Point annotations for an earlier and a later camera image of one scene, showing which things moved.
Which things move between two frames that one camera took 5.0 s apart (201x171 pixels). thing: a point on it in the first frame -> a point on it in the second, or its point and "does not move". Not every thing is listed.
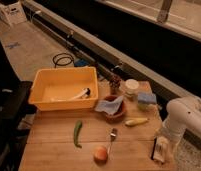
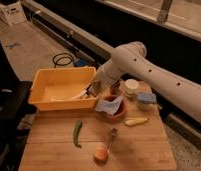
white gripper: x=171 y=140 -> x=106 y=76
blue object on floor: x=82 y=62 does not move
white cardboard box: x=11 y=14 does not move
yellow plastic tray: x=60 y=89 does not move
